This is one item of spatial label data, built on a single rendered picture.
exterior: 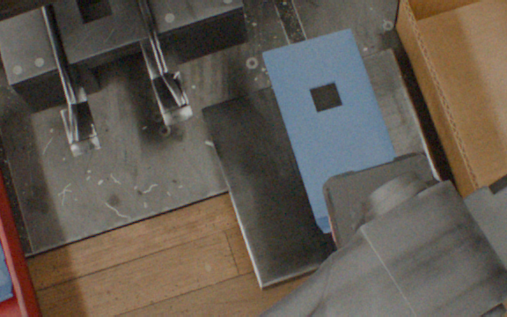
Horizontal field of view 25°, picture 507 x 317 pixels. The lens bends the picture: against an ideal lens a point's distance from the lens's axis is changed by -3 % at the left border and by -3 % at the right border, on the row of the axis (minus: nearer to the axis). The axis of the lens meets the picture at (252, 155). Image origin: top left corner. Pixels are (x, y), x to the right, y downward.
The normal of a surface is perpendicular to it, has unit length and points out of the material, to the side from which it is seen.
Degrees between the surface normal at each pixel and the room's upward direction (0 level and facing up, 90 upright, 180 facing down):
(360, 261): 14
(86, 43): 0
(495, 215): 5
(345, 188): 26
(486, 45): 0
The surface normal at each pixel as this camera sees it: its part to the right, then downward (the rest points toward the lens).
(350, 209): 0.11, 0.16
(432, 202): 0.28, -0.43
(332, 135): -0.04, -0.33
